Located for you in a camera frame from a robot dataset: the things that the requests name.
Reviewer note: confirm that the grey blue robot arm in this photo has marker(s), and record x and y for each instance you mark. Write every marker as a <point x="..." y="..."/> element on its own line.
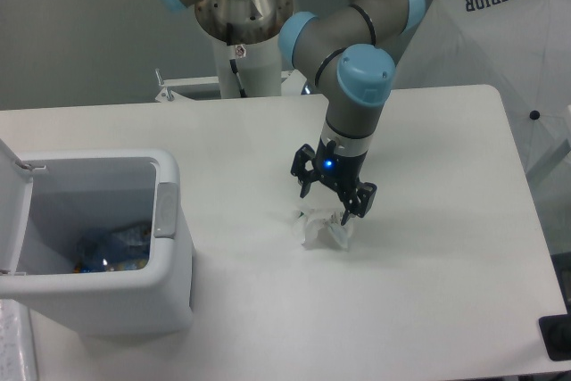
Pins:
<point x="340" y="55"/>

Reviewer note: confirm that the white paper wrapper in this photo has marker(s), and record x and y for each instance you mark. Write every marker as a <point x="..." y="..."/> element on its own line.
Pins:
<point x="321" y="228"/>

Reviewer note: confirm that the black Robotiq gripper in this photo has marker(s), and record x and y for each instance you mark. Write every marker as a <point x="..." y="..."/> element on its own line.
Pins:
<point x="339" y="173"/>

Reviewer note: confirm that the black device at edge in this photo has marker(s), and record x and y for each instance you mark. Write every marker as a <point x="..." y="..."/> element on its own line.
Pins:
<point x="555" y="331"/>

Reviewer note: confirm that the crushed clear plastic bottle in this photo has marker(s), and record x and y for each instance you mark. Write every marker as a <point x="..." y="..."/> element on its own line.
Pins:
<point x="105" y="250"/>

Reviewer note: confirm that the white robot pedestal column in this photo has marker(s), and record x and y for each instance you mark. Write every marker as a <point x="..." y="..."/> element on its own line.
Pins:
<point x="244" y="38"/>

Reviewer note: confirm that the white Superior umbrella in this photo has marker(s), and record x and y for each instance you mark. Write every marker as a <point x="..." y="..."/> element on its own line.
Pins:
<point x="520" y="47"/>

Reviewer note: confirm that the white plastic trash can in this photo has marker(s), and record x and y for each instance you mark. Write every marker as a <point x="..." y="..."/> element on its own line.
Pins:
<point x="50" y="200"/>

